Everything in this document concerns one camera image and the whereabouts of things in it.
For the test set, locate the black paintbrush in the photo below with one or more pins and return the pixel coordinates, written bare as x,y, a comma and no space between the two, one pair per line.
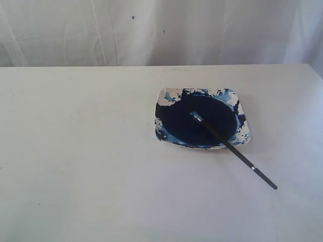
229,146

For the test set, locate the square white plate blue paint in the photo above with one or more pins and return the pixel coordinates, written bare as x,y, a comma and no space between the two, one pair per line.
221,108

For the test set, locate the white backdrop sheet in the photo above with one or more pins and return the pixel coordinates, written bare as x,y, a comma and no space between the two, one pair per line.
142,33

